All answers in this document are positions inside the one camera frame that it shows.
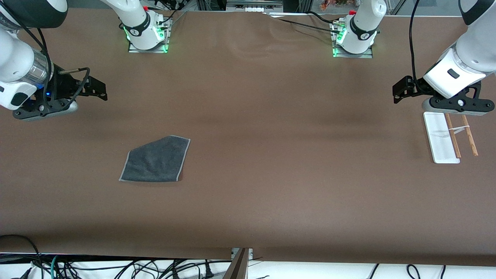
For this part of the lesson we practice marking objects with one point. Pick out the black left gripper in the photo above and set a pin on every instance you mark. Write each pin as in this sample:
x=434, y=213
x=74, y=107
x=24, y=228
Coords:
x=415, y=87

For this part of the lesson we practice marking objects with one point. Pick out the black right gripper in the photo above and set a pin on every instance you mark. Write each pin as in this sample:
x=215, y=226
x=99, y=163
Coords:
x=63, y=86

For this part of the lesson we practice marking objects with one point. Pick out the grey towel pink underside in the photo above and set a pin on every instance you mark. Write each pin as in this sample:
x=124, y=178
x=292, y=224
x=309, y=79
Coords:
x=155, y=162

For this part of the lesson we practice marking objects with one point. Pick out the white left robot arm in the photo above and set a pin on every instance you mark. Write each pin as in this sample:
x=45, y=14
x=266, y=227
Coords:
x=472, y=54

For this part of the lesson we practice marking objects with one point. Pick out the white base wooden towel rack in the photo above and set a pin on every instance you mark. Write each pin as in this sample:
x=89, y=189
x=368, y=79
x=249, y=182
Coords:
x=440, y=143

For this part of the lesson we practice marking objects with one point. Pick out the colourful snack packs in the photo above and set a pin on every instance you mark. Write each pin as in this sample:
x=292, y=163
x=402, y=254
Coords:
x=335, y=4

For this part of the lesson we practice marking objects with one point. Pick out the white flat sheet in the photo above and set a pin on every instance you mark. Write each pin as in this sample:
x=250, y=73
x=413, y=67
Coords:
x=288, y=15

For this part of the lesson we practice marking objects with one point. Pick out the brown table cover sheet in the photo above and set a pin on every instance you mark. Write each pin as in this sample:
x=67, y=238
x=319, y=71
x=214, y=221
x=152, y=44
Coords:
x=271, y=193

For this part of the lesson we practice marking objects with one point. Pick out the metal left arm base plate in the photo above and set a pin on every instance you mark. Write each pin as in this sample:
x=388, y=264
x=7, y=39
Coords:
x=364, y=55

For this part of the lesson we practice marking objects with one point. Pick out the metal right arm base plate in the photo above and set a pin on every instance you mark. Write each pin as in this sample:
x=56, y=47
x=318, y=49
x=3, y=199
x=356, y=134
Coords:
x=133, y=49

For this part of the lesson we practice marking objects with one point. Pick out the small metal bracket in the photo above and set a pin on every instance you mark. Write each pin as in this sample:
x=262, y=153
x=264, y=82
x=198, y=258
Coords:
x=250, y=254

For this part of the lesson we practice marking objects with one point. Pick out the brown wooden post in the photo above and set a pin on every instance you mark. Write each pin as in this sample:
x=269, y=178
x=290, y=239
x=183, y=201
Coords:
x=238, y=267

